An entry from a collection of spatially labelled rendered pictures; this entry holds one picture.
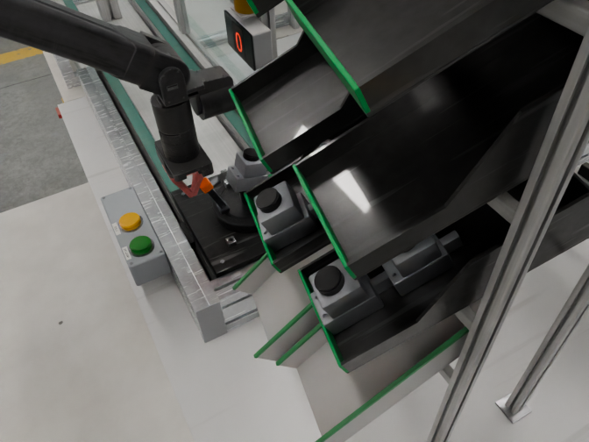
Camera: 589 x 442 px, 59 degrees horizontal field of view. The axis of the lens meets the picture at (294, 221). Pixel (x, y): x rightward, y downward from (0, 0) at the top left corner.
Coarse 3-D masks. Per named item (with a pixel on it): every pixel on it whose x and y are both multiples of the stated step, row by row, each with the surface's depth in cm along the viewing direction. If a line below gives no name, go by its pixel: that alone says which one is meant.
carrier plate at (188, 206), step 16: (224, 176) 109; (176, 192) 106; (192, 208) 103; (208, 208) 102; (192, 224) 100; (208, 224) 99; (208, 240) 97; (224, 240) 96; (240, 240) 96; (256, 240) 96; (208, 256) 94; (224, 256) 94; (240, 256) 94; (256, 256) 94; (224, 272) 92
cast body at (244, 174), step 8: (240, 152) 95; (248, 152) 93; (240, 160) 93; (248, 160) 93; (256, 160) 93; (232, 168) 96; (240, 168) 94; (248, 168) 93; (256, 168) 94; (264, 168) 94; (232, 176) 95; (240, 176) 94; (248, 176) 94; (256, 176) 95; (264, 176) 96; (232, 184) 95; (240, 184) 94; (248, 184) 95; (256, 184) 96
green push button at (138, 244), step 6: (132, 240) 97; (138, 240) 97; (144, 240) 97; (150, 240) 97; (132, 246) 96; (138, 246) 96; (144, 246) 96; (150, 246) 96; (132, 252) 96; (138, 252) 95; (144, 252) 96
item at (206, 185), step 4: (216, 176) 94; (204, 180) 93; (208, 180) 93; (212, 180) 94; (216, 180) 94; (204, 184) 92; (208, 184) 92; (212, 184) 93; (216, 184) 94; (200, 188) 92; (204, 188) 92; (208, 188) 93; (212, 188) 93; (204, 192) 93; (208, 192) 94; (212, 192) 94; (212, 196) 95; (216, 196) 95; (216, 200) 96; (220, 200) 96; (220, 204) 97; (224, 204) 98
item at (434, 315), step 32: (512, 192) 57; (576, 192) 48; (480, 224) 56; (576, 224) 48; (320, 256) 61; (480, 256) 47; (544, 256) 50; (416, 288) 56; (448, 288) 49; (480, 288) 51; (320, 320) 56; (384, 320) 55; (416, 320) 52; (352, 352) 55; (384, 352) 54
